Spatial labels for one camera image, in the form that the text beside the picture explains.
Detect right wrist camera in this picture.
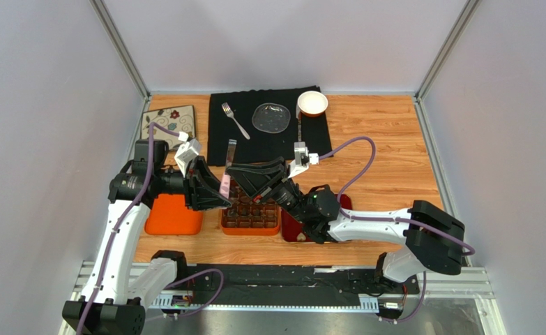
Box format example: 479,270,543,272
288,142,319,178

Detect floral square plate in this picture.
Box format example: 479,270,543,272
139,105,197,151

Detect pink handled metal tongs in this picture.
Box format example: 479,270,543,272
219,139,237,198

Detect black cloth mat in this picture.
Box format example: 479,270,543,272
207,86,321,166

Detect red lacquer tray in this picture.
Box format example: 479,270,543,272
280,194,353,244

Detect silver fork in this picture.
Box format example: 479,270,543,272
222,103,251,140

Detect dark handled knife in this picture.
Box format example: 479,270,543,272
297,116,302,142

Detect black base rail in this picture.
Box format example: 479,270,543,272
144,263,422,310

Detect orange tin lid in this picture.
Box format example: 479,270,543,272
144,194,204,235

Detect white orange bowl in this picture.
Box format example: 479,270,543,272
296,91,328,117

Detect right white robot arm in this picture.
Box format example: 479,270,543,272
226,158,467,283

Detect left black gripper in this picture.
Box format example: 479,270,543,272
155,156,232,211

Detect orange chocolate box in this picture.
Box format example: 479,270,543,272
219,179,280,236

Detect clear glass plate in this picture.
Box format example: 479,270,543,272
252,103,291,134

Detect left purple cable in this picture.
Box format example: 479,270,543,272
75,121,225,335

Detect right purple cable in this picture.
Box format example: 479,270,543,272
317,135,476,324

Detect purple cable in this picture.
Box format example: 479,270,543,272
317,135,476,324
75,121,225,335

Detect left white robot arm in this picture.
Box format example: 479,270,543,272
62,139,232,334

